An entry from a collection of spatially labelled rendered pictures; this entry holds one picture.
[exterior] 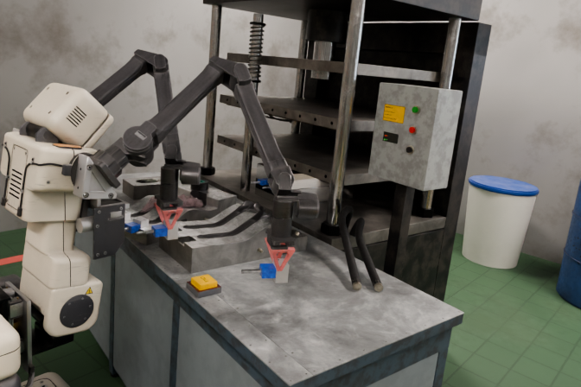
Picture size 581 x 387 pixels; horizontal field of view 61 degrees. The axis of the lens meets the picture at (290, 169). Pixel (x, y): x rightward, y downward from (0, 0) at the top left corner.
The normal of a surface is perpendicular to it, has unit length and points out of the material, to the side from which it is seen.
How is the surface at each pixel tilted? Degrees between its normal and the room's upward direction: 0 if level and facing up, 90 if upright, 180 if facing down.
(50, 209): 90
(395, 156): 90
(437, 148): 90
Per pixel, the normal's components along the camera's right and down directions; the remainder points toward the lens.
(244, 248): 0.62, 0.22
